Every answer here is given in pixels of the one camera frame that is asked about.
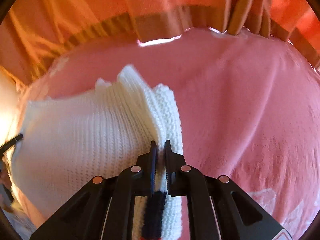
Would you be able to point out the pink checkered bed sheet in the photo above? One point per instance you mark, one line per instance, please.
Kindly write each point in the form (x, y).
(248, 106)

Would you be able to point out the person's left hand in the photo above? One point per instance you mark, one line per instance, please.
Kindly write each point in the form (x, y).
(5, 180)

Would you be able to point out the grey white patterned cloth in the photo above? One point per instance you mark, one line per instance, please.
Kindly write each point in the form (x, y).
(20, 222)

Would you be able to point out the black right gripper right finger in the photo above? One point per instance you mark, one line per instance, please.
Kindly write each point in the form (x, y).
(217, 207)

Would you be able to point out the white red black knit sweater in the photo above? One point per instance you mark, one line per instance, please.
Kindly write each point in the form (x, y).
(100, 132)

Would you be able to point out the orange curtain with brown band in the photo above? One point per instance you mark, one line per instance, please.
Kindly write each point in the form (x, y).
(35, 32)

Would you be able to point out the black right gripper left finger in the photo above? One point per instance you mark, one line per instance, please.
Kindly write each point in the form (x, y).
(103, 208)

